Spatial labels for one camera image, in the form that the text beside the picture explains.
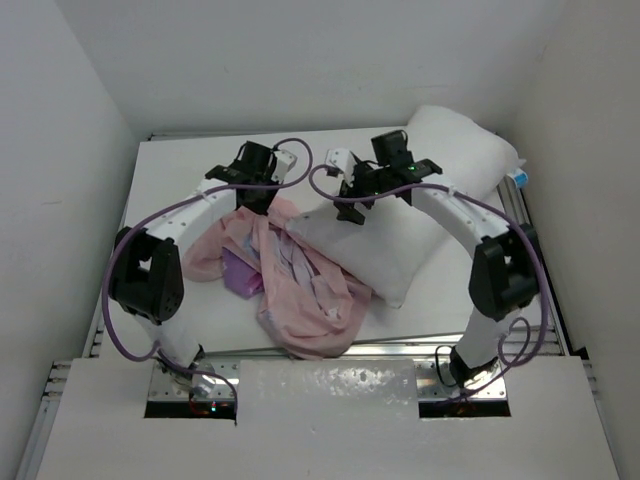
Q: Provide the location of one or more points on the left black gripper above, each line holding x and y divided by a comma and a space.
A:
262, 208

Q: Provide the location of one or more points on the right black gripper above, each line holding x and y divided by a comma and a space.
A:
352, 189

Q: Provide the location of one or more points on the white pillow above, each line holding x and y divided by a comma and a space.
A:
396, 240

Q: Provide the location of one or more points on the pink printed pillowcase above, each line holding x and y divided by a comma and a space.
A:
310, 307

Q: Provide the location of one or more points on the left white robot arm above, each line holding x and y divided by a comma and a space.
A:
146, 277

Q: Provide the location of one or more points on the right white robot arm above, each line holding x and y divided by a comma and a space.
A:
506, 273

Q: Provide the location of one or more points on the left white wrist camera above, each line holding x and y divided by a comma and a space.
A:
285, 161

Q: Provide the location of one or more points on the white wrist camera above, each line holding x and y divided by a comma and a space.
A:
285, 161
340, 162

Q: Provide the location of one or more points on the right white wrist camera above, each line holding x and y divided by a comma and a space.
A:
340, 162

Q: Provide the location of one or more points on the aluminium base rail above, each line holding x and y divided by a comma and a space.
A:
408, 373

